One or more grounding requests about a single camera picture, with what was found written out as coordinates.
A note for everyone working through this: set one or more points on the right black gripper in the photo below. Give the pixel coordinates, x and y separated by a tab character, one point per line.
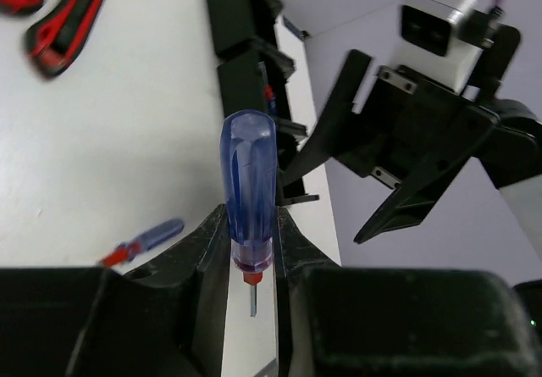
421	134

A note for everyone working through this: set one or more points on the blue handled screwdriver bottom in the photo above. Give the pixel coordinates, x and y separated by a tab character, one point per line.
249	163

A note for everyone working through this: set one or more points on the black three-compartment tray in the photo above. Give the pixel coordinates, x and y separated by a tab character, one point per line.
243	35

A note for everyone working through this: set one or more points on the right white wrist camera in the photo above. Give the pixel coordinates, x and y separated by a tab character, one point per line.
430	41

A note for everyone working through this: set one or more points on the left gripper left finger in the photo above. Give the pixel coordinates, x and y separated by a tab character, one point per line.
184	320

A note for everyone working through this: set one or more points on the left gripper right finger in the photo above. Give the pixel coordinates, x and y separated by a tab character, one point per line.
292	253

